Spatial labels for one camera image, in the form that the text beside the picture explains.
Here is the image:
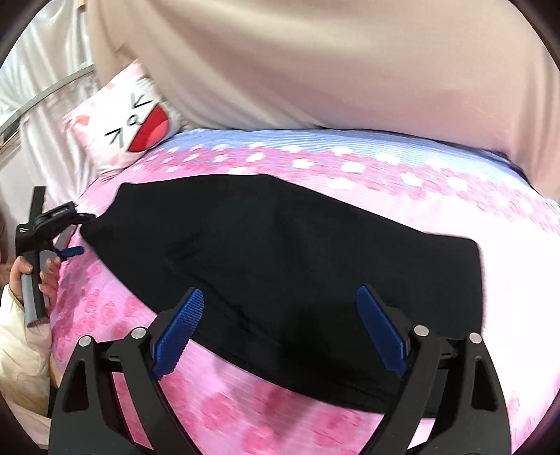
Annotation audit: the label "person's left forearm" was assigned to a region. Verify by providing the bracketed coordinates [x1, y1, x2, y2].
[0, 284, 53, 438]

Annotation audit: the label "pink rose bedsheet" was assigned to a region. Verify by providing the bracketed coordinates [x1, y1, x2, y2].
[47, 127, 560, 455]

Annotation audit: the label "cat face pillow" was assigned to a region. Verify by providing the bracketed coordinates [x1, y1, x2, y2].
[62, 60, 185, 176]

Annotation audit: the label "curved metal rail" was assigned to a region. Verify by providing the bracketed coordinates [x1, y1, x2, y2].
[0, 65, 96, 133]

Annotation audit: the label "silver satin curtain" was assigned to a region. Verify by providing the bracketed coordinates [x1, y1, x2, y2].
[0, 0, 100, 197]

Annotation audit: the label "person's left hand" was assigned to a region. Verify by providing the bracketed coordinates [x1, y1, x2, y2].
[9, 256, 61, 327]

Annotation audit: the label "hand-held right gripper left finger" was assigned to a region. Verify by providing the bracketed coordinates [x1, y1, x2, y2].
[48, 287, 206, 455]

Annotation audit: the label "beige duvet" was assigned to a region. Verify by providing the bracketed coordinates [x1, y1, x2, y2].
[85, 0, 560, 203]

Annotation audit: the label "black pants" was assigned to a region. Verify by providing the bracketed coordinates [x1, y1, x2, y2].
[81, 174, 484, 414]

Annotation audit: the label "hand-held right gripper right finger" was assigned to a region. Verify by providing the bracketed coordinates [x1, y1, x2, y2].
[356, 284, 513, 455]

